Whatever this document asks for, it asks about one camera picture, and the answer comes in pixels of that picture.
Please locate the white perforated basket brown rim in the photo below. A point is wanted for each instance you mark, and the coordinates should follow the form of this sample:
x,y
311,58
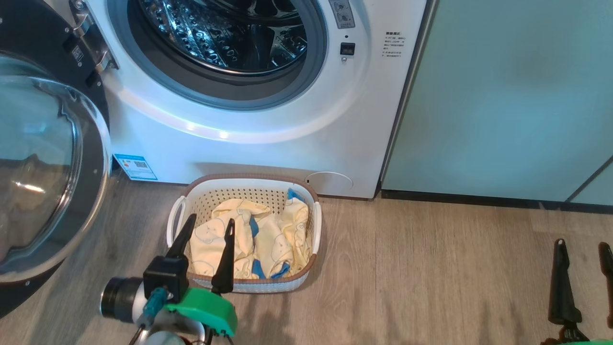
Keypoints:
x,y
282,286

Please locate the steel washer drum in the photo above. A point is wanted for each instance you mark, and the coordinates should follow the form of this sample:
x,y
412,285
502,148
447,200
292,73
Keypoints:
x,y
215,33

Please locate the wide teal cabinet door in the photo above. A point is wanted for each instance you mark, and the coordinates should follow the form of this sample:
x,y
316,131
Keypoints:
x,y
498,96

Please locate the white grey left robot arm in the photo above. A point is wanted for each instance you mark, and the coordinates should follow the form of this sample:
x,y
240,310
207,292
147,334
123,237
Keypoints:
x,y
119,299

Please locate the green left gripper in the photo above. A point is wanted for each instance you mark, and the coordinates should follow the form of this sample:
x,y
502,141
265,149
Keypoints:
x,y
208,309

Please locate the round black glass washer door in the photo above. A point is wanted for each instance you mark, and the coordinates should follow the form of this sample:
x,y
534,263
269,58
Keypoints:
x,y
43,167

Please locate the black door lock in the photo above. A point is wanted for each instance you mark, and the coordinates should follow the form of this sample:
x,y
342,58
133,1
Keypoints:
x,y
347,48

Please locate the pale yellow baby garment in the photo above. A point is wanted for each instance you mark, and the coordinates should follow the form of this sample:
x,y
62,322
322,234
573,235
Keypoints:
x,y
210,239
280,239

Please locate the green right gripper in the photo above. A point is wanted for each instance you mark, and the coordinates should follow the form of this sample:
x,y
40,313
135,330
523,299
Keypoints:
x,y
570,341

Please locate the grey rubber door gasket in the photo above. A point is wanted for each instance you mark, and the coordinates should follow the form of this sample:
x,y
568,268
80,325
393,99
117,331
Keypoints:
x,y
225,91

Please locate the round filter cover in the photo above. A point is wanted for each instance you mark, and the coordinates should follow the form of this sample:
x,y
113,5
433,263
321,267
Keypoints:
x,y
329,183

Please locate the narrow teal cabinet door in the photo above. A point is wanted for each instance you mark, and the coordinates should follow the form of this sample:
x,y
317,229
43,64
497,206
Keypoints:
x,y
596,191

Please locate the metal door hinge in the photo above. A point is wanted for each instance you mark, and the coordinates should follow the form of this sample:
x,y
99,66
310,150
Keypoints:
x,y
93,43

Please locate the grey warning sticker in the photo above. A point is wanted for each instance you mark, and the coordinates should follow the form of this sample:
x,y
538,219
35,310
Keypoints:
x,y
342,13

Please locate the white front-load washing machine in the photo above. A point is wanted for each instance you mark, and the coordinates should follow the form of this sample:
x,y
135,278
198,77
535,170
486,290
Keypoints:
x,y
287,153

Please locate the black cabinet plinth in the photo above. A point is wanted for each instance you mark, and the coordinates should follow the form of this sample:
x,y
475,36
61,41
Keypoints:
x,y
479,200

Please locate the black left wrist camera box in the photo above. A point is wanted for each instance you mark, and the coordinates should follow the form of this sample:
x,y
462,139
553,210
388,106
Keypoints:
x,y
165,278

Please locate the blue energy label sticker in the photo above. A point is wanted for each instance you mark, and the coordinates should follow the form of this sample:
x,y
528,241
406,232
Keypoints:
x,y
135,167

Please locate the black text label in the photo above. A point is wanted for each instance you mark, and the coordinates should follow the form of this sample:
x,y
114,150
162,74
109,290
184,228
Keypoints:
x,y
393,44

